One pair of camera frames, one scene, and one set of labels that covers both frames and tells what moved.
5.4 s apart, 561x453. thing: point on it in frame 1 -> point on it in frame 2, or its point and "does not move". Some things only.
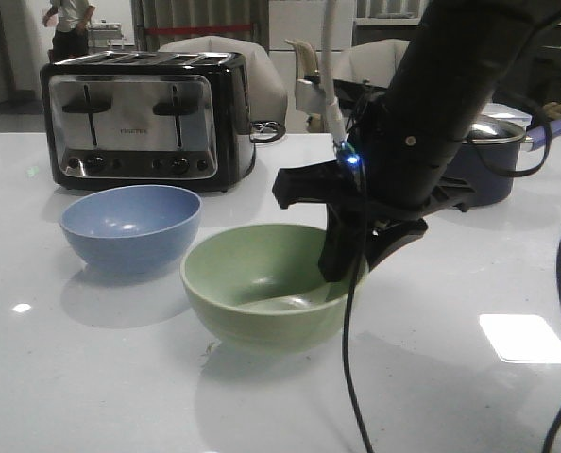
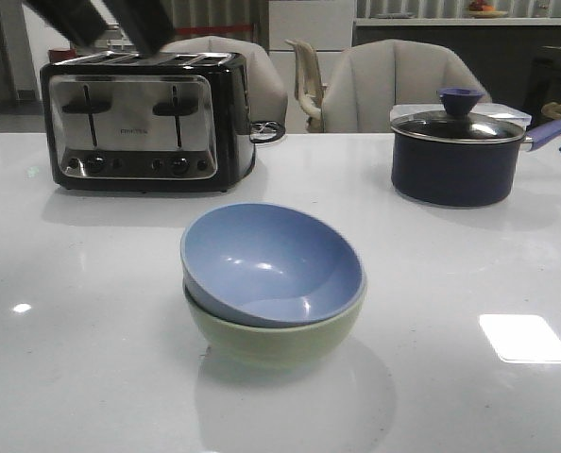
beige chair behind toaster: (266, 99) does not move
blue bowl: (132, 229) -> (270, 263)
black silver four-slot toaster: (148, 121) does not move
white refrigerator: (304, 20) does not move
